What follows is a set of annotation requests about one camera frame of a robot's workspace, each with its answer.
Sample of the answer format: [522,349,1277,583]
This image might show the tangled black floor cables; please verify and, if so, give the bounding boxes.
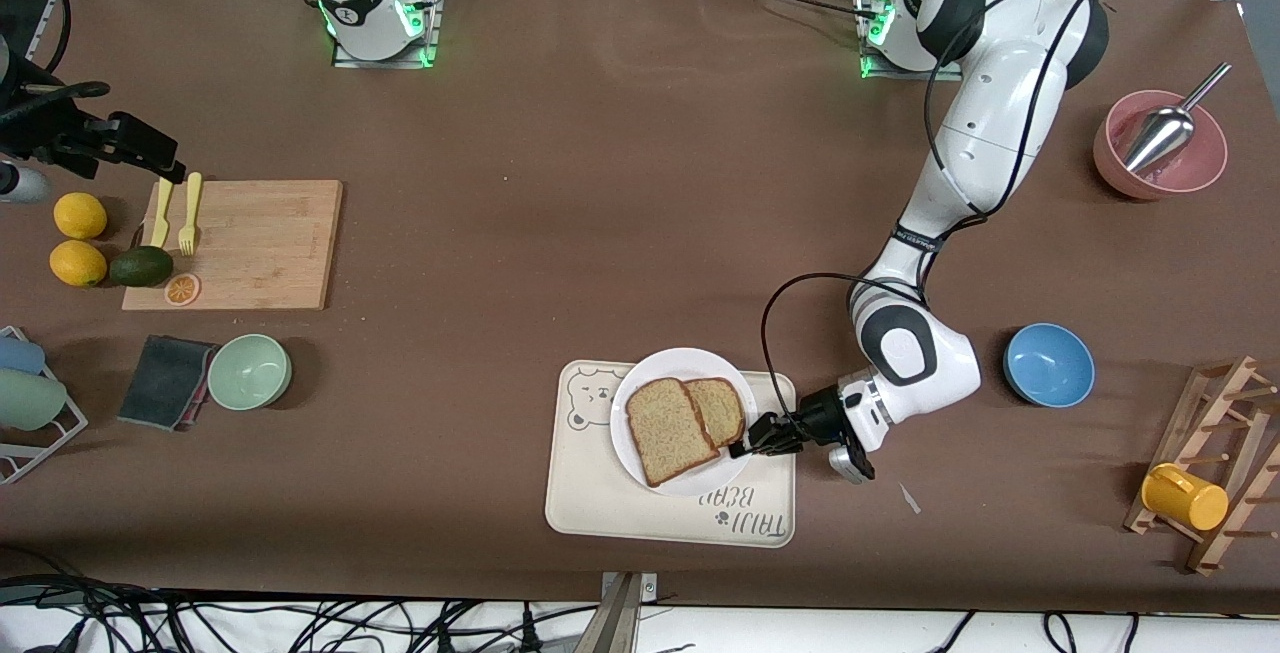
[0,548,601,653]

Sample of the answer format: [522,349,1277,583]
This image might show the silver metal scoop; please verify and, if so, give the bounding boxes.
[1122,62,1233,176]

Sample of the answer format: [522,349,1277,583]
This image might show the plain bread slice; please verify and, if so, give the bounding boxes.
[626,377,723,488]

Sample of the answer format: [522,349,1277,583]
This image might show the yellow plastic knife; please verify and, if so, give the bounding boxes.
[150,173,176,250]

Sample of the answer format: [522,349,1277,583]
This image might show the round white plate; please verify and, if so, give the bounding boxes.
[609,347,761,496]

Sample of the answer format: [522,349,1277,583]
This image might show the yellow plastic fork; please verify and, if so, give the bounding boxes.
[178,171,204,257]

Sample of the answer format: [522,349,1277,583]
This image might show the blue bowl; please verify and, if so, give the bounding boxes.
[1003,323,1096,409]

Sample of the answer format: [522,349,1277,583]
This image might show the dark green avocado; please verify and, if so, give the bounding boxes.
[109,245,175,288]

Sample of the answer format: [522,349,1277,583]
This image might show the pale green cup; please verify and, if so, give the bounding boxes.
[0,368,69,432]

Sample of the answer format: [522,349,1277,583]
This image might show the pink bowl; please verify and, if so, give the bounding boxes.
[1092,90,1229,202]

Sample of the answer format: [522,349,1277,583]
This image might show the white wire rack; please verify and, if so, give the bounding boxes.
[0,325,89,486]

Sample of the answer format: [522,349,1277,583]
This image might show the wooden cutting board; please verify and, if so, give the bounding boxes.
[121,179,344,312]

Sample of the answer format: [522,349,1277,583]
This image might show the cream bear print tray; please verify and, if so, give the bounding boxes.
[544,360,798,549]

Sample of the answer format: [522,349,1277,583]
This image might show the yellow lemon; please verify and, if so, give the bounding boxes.
[49,240,108,288]
[53,192,108,240]

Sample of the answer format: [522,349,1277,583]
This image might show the yellow mug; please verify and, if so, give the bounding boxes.
[1141,463,1230,532]

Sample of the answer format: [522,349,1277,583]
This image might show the pale green bowl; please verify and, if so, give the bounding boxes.
[207,333,293,411]

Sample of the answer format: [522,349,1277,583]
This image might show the wooden mug rack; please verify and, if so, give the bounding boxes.
[1123,355,1280,576]

